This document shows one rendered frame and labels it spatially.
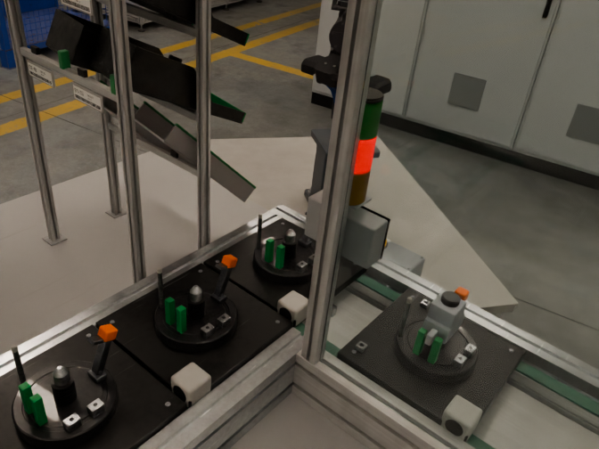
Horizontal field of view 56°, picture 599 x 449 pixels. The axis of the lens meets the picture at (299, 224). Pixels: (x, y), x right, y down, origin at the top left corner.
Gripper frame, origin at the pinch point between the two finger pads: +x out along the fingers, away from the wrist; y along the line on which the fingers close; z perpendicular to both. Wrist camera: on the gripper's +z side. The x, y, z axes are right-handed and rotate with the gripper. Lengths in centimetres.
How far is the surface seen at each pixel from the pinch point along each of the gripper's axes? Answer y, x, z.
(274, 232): -4.2, 28.4, 13.3
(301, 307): 16.9, 26.5, 29.6
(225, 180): -16.0, 19.3, 16.6
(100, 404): 11, 25, 66
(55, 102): -314, 125, -103
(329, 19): -188, 57, -256
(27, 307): -30, 39, 57
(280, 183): -30, 40, -19
